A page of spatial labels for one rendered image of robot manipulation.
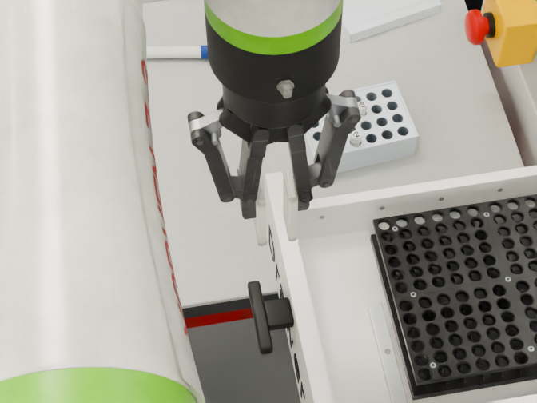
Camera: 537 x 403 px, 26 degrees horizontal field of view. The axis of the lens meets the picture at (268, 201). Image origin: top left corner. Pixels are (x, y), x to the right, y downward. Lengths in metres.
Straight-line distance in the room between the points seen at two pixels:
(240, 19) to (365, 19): 0.74
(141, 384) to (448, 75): 0.99
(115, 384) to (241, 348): 0.91
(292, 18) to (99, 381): 0.31
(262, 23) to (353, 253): 0.51
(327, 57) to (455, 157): 0.61
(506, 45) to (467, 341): 0.38
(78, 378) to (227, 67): 0.34
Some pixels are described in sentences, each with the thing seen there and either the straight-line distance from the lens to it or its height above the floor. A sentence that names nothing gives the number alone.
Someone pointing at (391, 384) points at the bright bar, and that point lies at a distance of 1.12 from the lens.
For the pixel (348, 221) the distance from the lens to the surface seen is 1.19.
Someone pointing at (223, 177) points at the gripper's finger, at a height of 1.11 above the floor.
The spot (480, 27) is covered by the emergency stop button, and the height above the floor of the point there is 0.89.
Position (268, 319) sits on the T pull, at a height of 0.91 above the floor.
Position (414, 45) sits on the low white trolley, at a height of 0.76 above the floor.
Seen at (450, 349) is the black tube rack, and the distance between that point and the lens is 1.09.
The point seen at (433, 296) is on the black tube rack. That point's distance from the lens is 1.11.
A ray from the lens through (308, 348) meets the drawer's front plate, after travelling 1.04.
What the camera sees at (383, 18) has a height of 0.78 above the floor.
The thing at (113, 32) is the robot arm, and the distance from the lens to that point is 0.62.
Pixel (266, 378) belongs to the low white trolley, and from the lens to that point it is 1.49.
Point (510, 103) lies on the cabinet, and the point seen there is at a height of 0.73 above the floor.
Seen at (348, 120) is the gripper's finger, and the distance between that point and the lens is 0.88.
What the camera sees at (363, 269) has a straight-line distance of 1.19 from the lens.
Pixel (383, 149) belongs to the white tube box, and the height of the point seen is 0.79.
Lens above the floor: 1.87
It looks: 57 degrees down
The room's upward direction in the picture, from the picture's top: straight up
